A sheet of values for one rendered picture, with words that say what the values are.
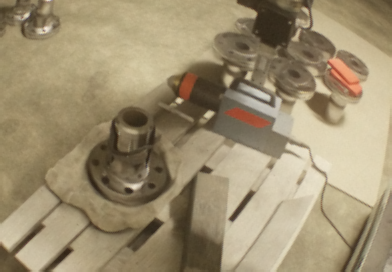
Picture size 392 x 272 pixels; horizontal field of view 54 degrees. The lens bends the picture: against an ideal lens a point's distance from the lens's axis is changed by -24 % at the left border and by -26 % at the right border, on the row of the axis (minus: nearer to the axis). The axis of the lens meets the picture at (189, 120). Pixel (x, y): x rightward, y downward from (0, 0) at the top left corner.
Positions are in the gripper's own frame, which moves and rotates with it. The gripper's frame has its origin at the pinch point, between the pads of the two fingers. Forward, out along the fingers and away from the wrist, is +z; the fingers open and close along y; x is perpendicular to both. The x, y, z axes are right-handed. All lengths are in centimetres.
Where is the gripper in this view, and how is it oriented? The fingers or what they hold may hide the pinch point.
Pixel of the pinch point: (263, 64)
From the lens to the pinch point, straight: 171.3
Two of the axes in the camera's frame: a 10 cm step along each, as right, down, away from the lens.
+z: -2.2, 7.5, 6.2
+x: -9.2, -3.8, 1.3
